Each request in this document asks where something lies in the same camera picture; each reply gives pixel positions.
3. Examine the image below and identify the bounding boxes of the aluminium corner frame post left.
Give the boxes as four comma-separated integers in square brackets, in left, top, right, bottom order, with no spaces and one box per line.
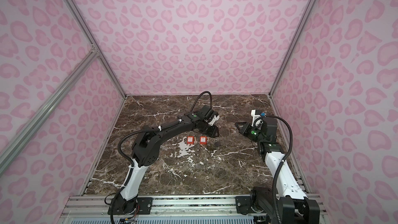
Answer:
[63,0,127,99]

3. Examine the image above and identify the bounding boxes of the aluminium diagonal frame bar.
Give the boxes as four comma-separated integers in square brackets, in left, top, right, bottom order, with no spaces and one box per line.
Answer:
[1,49,97,175]

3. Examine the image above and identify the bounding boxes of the red padlock with steel shackle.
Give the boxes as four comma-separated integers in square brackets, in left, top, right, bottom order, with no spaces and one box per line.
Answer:
[186,135,195,145]

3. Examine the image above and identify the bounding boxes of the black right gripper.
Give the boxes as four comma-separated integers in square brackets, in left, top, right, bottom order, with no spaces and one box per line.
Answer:
[234,122,266,144]

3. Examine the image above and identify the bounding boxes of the aluminium corner frame post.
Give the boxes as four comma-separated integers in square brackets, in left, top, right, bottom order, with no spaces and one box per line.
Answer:
[268,0,319,98]
[63,0,127,99]

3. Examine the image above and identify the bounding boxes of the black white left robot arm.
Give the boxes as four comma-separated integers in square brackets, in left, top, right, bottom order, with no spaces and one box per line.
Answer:
[108,105,220,216]

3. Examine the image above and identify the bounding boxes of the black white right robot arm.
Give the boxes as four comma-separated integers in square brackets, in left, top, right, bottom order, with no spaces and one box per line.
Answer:
[235,114,320,224]

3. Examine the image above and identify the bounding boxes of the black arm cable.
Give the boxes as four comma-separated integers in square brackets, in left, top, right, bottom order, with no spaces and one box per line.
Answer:
[108,91,214,224]
[264,114,294,224]

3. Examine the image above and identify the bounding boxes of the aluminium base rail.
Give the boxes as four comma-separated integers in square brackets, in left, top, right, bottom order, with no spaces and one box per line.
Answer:
[58,195,267,224]

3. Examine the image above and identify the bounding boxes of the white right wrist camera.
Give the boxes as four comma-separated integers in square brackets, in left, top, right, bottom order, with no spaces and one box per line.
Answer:
[251,110,266,128]

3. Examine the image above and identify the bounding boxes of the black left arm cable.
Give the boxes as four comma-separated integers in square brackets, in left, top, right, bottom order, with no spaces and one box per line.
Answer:
[108,91,214,224]

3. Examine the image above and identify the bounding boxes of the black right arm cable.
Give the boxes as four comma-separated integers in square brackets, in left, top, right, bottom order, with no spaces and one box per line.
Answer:
[264,114,294,224]

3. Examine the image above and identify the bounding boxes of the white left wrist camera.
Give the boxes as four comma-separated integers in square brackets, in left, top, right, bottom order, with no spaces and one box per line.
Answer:
[208,112,220,126]

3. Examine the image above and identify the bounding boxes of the aluminium corner frame post right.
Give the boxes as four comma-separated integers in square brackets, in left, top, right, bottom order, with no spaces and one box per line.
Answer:
[268,0,319,98]

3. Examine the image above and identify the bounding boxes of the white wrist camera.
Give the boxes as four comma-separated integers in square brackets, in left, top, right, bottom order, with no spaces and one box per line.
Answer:
[251,110,266,128]
[208,112,220,126]

